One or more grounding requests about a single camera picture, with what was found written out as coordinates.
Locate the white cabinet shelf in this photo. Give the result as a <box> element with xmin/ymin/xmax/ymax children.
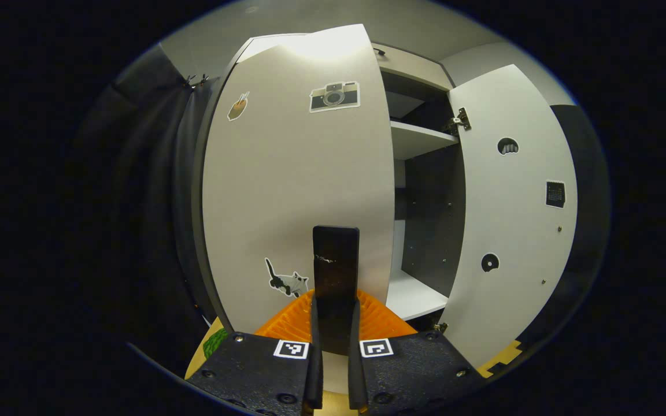
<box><xmin>390</xmin><ymin>120</ymin><xmax>461</xmax><ymax>161</ymax></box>
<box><xmin>385</xmin><ymin>269</ymin><xmax>449</xmax><ymax>321</ymax></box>

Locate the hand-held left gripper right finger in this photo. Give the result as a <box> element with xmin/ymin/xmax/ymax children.
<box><xmin>347</xmin><ymin>289</ymin><xmax>487</xmax><ymax>416</ymax></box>

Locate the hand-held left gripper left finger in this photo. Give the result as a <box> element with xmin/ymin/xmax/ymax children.
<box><xmin>186</xmin><ymin>289</ymin><xmax>325</xmax><ymax>416</ymax></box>

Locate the black cat sticker cabinet door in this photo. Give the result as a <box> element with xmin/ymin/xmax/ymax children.
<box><xmin>440</xmin><ymin>64</ymin><xmax>578</xmax><ymax>369</ymax></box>

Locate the watermelon slice toy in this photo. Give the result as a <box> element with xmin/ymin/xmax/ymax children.
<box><xmin>203</xmin><ymin>328</ymin><xmax>231</xmax><ymax>360</ymax></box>

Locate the black backdrop cloth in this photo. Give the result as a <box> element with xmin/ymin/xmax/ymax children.
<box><xmin>76</xmin><ymin>43</ymin><xmax>611</xmax><ymax>370</ymax></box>

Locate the camera sticker cabinet door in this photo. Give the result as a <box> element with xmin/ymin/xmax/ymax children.
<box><xmin>201</xmin><ymin>23</ymin><xmax>396</xmax><ymax>395</ymax></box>

